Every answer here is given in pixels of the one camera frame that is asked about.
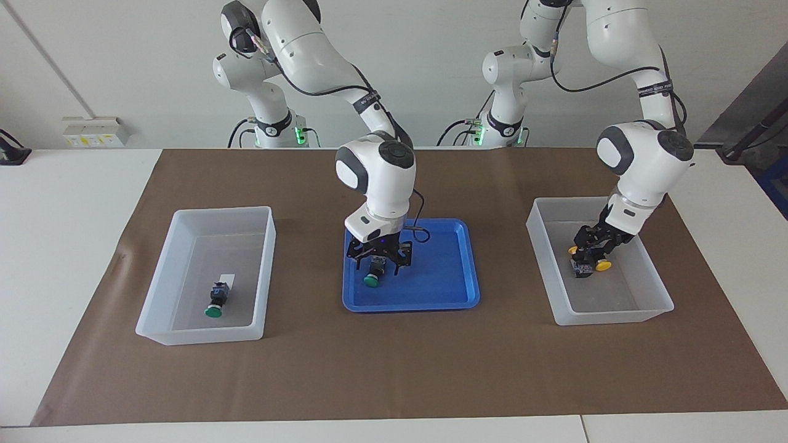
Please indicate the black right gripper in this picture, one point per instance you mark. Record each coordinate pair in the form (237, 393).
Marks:
(381, 246)

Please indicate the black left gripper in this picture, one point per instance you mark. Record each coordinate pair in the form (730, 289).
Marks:
(612, 234)

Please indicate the green mushroom push button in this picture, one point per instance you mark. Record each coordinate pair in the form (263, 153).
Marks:
(373, 275)
(217, 301)

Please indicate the yellow mushroom push button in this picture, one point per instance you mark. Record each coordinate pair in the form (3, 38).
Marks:
(604, 265)
(582, 269)

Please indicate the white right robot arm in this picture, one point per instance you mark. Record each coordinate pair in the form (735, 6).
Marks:
(375, 184)

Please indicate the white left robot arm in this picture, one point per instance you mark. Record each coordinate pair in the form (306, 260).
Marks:
(646, 178)

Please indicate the translucent white plastic box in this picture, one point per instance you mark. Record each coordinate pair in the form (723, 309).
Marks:
(622, 295)
(197, 258)

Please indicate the blue plastic tray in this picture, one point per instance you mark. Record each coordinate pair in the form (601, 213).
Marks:
(437, 283)

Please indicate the brown paper table mat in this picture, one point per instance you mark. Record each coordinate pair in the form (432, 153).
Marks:
(394, 369)

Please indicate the blue crate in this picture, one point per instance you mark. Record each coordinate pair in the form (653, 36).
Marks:
(777, 194)

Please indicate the black stand bar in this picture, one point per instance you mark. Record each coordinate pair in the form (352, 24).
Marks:
(754, 138)

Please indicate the dark grey partition panel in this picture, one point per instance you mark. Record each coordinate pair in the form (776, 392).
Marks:
(751, 98)

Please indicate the black desk object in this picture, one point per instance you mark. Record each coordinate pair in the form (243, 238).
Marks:
(12, 151)

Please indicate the white wall socket box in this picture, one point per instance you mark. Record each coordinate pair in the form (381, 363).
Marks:
(95, 132)

